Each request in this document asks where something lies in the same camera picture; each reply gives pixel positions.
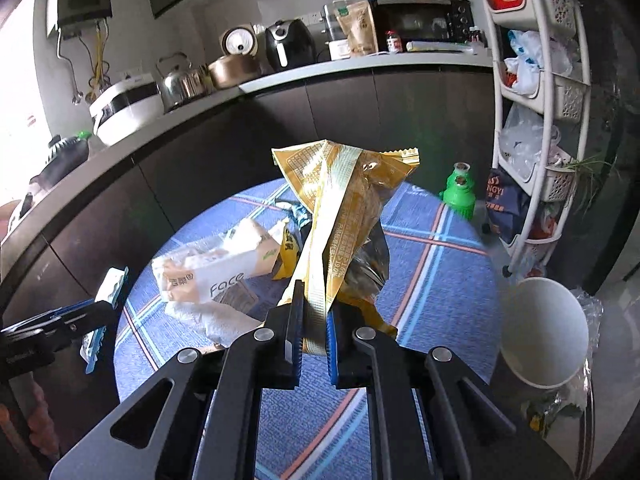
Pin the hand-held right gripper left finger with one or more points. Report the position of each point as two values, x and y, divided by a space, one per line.
299 340

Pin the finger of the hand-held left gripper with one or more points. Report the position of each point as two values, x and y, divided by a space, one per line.
75 319

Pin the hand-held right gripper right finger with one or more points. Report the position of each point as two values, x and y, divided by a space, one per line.
330 350

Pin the white and blue packet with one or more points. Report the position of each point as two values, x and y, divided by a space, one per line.
113 285

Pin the small yellow packet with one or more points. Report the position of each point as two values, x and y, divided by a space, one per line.
287 256

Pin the white tissue paper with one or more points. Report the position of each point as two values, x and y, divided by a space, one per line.
215 322

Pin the white tissue pack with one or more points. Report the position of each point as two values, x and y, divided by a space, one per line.
215 280

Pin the blue and white wrapper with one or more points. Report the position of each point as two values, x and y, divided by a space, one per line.
300 215

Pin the yellow snack wrapper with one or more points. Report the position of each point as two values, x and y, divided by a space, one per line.
345 195

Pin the white paper bucket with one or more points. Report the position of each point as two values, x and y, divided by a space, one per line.
540 330

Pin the person's left hand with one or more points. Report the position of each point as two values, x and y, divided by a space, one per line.
44 422

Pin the blue plaid tablecloth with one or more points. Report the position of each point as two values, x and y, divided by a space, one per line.
430 280

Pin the green plastic bottle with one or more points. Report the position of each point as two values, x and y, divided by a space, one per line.
457 194

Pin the white multi cooker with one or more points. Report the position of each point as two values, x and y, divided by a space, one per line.
125 105

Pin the dark blue bag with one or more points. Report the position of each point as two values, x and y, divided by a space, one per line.
505 205

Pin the dark kitchen cabinet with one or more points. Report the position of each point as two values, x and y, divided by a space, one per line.
350 110

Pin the steel kettle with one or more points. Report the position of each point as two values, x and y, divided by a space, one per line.
180 87

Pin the clear plastic bag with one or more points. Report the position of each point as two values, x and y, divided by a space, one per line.
594 310

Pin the gold cooking pot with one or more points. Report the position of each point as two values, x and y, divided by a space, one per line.
232 71

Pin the clear crumpled plastic bags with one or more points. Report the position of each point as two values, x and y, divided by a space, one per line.
520 145

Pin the white small container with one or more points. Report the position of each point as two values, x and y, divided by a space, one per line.
340 50

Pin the black air fryer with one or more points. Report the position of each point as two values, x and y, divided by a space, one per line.
287 42

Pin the white round rice cooker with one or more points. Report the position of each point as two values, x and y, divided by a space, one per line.
238 40

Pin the red label sauce jar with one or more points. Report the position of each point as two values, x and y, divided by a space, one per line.
394 42

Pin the green leafy plant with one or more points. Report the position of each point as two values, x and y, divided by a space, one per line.
586 170

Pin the brown paper bag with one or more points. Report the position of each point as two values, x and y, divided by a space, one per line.
360 27

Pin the long white box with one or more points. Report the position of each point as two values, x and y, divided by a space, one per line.
440 46

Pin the white storage rack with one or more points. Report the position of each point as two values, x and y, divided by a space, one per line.
572 100

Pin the white and blue plastic bags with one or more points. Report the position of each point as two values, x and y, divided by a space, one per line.
530 60

